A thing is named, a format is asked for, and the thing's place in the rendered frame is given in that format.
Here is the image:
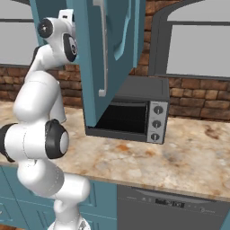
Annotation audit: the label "teal base cabinets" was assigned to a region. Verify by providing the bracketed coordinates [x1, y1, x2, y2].
[0, 164, 119, 230]

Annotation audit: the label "teal open cabinet door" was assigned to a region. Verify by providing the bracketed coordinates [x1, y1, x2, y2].
[66, 0, 147, 128]

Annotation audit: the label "grey framed window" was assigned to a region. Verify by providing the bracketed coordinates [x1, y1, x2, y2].
[0, 0, 40, 68]

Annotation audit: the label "dark grey toaster oven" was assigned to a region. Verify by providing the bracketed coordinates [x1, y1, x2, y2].
[84, 75, 172, 146]

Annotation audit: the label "silver cabinet door handle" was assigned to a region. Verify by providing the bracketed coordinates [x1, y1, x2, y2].
[92, 0, 110, 98]

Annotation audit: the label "dark grey dishwasher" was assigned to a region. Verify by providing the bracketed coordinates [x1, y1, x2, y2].
[116, 183, 230, 230]

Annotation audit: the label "grey arched window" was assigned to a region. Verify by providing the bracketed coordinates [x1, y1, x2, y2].
[148, 0, 230, 81]

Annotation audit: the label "grey toaster oven knob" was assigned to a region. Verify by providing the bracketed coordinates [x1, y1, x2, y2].
[151, 119, 162, 129]
[150, 132, 161, 143]
[153, 105, 164, 116]

